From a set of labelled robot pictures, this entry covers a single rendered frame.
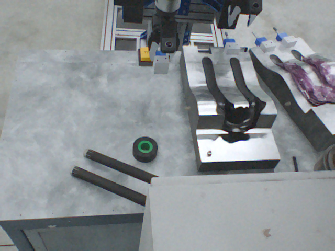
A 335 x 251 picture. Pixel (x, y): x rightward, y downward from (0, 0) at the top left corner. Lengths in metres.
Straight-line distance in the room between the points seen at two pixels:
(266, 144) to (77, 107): 0.65
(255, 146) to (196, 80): 0.32
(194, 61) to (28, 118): 0.62
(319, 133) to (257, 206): 0.96
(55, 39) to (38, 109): 1.55
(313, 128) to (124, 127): 0.65
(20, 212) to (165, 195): 0.79
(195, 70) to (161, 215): 1.01
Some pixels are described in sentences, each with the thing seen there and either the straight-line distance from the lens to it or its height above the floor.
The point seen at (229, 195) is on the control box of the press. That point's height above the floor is 1.47.
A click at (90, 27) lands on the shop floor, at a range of 2.89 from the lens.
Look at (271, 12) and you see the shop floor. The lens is 3.40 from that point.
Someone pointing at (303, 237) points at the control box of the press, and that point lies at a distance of 0.38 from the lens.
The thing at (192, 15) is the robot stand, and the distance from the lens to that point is 1.85.
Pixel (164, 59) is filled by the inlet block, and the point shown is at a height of 0.96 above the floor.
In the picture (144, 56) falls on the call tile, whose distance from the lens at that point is 1.42.
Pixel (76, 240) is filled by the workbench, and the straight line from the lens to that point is 1.35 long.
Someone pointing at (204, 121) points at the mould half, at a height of 0.91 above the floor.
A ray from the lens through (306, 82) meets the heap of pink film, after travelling 1.40.
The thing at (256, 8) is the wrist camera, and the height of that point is 1.14.
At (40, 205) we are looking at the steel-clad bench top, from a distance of 1.11.
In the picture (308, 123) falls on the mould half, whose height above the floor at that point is 0.85.
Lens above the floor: 1.79
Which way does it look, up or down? 53 degrees down
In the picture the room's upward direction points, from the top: 11 degrees clockwise
